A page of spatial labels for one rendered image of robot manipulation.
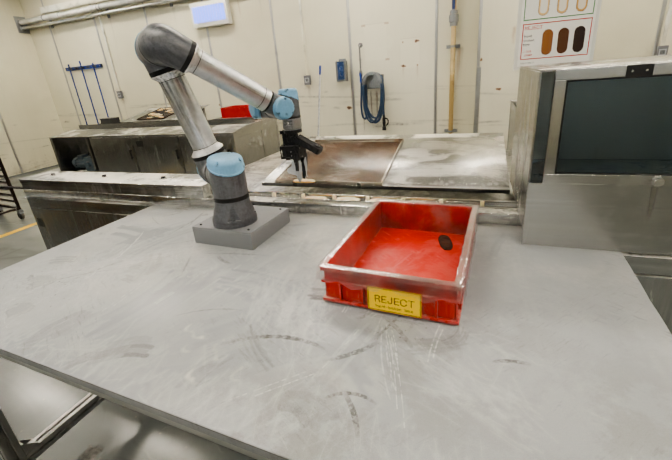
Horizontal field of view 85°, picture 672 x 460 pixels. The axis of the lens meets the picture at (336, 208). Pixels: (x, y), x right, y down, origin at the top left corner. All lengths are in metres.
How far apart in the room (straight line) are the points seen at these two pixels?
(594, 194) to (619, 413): 0.59
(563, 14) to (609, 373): 1.60
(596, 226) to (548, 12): 1.14
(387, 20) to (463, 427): 4.83
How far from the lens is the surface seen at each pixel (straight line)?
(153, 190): 1.91
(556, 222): 1.20
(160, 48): 1.21
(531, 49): 2.05
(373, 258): 1.08
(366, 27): 5.22
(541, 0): 2.07
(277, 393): 0.73
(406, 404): 0.69
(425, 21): 5.07
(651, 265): 1.31
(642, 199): 1.22
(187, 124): 1.34
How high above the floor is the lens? 1.34
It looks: 20 degrees down
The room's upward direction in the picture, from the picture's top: 5 degrees counter-clockwise
